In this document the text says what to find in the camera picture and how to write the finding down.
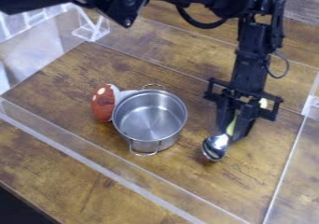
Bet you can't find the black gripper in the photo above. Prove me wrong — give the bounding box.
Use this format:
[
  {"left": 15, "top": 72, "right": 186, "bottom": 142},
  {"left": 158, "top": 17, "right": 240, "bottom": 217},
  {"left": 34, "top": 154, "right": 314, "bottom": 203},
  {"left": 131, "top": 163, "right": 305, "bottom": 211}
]
[{"left": 203, "top": 49, "right": 283, "bottom": 142}]

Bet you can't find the green handled metal spoon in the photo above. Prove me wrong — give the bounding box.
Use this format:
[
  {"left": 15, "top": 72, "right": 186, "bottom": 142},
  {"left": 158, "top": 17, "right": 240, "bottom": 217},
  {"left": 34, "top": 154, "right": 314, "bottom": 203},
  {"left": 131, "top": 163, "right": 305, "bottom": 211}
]
[{"left": 200, "top": 97, "right": 270, "bottom": 162}]

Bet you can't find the clear acrylic right panel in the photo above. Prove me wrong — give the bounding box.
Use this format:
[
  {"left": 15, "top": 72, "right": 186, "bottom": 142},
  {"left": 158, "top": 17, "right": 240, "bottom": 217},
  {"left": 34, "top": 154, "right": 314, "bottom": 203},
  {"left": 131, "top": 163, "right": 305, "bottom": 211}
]
[{"left": 263, "top": 73, "right": 319, "bottom": 224}]

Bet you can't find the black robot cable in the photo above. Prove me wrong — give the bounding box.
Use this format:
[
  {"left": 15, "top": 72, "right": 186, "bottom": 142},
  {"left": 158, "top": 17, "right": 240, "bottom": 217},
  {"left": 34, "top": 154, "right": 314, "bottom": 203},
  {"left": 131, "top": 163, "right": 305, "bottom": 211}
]
[{"left": 174, "top": 3, "right": 291, "bottom": 80}]

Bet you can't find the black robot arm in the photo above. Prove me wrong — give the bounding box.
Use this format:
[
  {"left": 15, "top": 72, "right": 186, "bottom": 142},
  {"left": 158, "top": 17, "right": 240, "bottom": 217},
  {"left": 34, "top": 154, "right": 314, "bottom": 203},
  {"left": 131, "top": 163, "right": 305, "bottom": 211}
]
[{"left": 0, "top": 0, "right": 286, "bottom": 140}]

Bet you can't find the red toy mushroom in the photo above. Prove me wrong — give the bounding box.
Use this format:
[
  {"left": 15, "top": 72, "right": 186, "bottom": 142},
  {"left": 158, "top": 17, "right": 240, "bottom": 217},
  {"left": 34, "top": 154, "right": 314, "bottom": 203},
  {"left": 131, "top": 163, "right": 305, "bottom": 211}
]
[{"left": 91, "top": 84, "right": 135, "bottom": 122}]

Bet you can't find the small steel pot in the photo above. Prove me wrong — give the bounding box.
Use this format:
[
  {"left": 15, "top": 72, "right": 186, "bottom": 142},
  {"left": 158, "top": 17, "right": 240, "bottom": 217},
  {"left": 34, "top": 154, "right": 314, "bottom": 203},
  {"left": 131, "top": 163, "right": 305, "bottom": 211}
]
[{"left": 112, "top": 85, "right": 188, "bottom": 157}]

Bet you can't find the clear acrylic front barrier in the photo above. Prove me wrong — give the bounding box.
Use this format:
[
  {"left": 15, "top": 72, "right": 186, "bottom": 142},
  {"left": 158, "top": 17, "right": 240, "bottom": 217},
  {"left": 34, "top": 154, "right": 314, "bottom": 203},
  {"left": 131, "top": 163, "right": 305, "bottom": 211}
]
[{"left": 0, "top": 97, "right": 250, "bottom": 224}]

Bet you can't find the clear acrylic triangle bracket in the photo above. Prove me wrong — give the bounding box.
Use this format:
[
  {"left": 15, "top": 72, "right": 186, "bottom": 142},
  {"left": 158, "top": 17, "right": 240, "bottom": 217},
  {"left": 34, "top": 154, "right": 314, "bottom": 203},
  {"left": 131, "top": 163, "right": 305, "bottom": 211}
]
[{"left": 72, "top": 7, "right": 111, "bottom": 42}]

